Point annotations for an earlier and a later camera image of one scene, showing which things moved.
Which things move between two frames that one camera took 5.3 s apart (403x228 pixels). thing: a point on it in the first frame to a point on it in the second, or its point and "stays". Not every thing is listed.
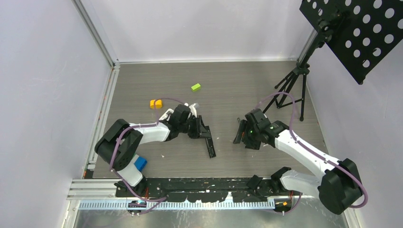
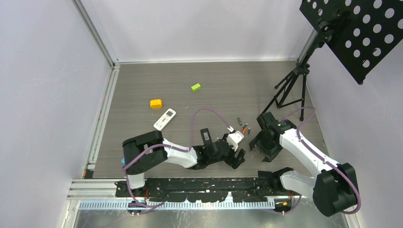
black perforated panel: x=364 y=32 stays
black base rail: x=255 y=189 stays
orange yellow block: x=158 y=104 stays
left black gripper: x=200 y=131 to x=234 y=162
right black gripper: x=244 y=126 to x=270 y=154
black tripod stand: x=292 y=90 stays
